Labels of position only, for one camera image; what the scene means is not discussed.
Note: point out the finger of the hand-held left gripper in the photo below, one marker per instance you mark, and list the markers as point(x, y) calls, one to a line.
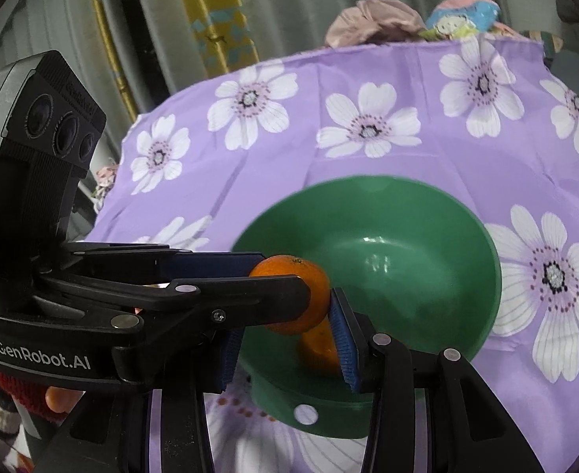
point(250, 300)
point(210, 262)

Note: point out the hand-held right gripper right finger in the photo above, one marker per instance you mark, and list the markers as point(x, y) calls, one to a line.
point(347, 345)

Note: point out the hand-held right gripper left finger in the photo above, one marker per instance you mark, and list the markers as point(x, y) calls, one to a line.
point(228, 359)

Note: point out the orange mandarin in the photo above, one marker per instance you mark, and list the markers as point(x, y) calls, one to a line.
point(289, 268)

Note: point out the green plastic bowl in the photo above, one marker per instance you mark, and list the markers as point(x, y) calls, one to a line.
point(408, 266)

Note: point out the pink patterned cloth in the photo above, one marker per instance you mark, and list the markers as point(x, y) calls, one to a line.
point(104, 185)

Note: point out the gold curved rod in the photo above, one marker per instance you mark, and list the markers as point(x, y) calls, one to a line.
point(103, 34)

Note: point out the purple floral cloth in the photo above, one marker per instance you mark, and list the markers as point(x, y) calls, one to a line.
point(393, 157)

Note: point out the yellow patterned curtain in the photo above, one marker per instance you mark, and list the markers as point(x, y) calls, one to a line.
point(210, 10)

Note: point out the grey curtain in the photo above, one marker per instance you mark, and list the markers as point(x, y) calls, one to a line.
point(294, 0)

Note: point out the crumpled pink cloth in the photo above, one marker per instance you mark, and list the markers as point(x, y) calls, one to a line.
point(373, 19)

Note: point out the cartoon print cushion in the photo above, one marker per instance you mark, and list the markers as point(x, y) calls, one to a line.
point(459, 19)

